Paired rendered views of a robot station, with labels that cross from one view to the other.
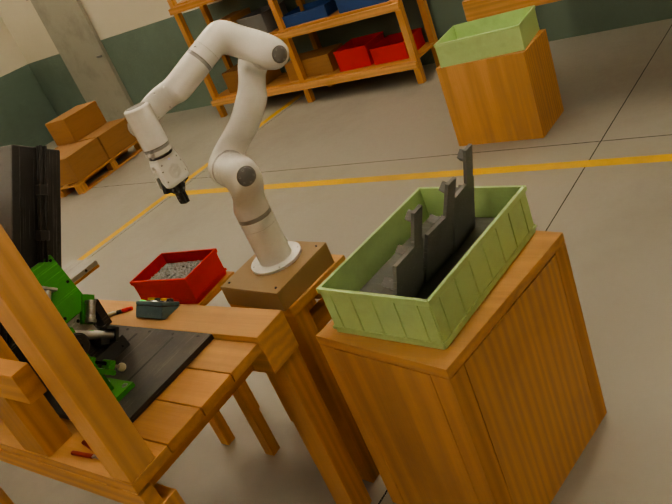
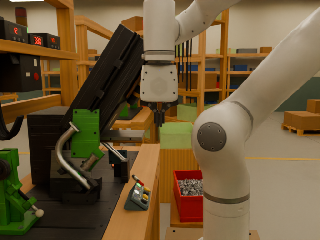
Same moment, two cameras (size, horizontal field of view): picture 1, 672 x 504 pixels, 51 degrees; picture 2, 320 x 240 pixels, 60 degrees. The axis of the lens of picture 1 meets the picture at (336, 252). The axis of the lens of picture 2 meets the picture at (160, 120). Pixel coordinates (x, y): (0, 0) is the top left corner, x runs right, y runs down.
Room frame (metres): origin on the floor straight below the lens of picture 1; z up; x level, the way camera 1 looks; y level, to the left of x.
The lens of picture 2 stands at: (1.66, -0.20, 1.43)
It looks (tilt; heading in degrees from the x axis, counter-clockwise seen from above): 10 degrees down; 50
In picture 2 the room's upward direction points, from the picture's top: straight up
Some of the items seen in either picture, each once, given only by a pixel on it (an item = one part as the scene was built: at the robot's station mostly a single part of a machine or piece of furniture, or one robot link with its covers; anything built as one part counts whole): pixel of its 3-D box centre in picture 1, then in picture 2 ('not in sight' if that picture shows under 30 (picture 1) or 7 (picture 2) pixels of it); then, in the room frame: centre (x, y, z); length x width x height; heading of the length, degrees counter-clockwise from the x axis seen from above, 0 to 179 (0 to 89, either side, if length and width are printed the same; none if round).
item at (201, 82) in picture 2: not in sight; (162, 85); (4.76, 3.39, 1.19); 2.30 x 0.55 x 2.39; 86
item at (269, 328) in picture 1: (133, 327); (139, 197); (2.40, 0.82, 0.82); 1.50 x 0.14 x 0.15; 47
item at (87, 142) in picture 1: (80, 146); (315, 116); (8.70, 2.38, 0.37); 1.20 x 0.80 x 0.74; 144
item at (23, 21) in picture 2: not in sight; (21, 22); (2.06, 1.31, 1.67); 0.05 x 0.05 x 0.05
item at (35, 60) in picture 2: not in sight; (18, 73); (1.97, 1.08, 1.42); 0.17 x 0.12 x 0.15; 47
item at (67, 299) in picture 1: (51, 289); (87, 131); (2.19, 0.92, 1.17); 0.13 x 0.12 x 0.20; 47
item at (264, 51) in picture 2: not in sight; (225, 80); (9.63, 5.71, 1.12); 3.16 x 0.54 x 2.24; 136
